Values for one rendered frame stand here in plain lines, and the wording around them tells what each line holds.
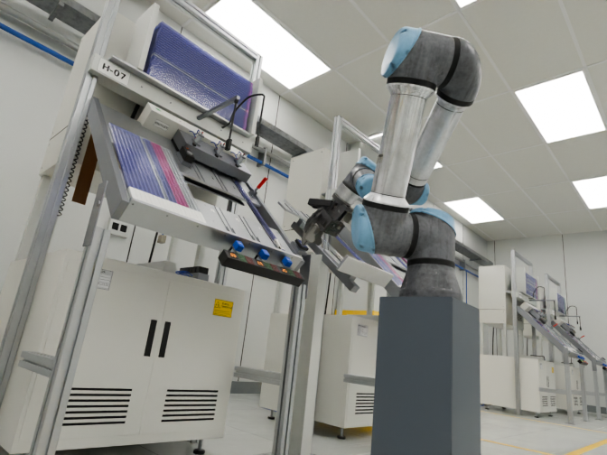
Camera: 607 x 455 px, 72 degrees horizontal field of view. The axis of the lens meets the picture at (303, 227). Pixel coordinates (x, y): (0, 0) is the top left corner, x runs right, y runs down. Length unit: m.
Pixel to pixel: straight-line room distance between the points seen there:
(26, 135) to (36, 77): 0.41
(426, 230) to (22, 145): 2.69
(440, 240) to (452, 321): 0.21
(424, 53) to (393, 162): 0.25
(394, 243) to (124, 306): 0.90
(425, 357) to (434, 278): 0.18
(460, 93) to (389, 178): 0.26
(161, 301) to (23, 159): 1.87
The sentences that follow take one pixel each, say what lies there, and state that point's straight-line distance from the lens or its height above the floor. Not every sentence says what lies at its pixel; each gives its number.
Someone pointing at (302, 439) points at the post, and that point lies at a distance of 1.76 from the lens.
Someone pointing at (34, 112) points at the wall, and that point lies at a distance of 3.32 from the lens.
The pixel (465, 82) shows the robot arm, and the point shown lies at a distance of 1.09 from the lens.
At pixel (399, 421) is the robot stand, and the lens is 1.01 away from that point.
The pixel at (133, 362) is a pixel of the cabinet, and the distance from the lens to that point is 1.53.
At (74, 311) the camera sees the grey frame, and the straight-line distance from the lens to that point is 1.12.
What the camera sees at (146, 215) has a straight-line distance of 1.20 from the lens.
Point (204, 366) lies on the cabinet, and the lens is 1.67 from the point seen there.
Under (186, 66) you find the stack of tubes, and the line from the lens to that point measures 2.01.
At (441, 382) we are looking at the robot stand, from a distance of 0.97.
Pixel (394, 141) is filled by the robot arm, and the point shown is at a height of 0.89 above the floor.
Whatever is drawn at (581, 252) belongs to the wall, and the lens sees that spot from 8.89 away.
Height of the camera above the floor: 0.40
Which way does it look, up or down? 17 degrees up
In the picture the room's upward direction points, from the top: 7 degrees clockwise
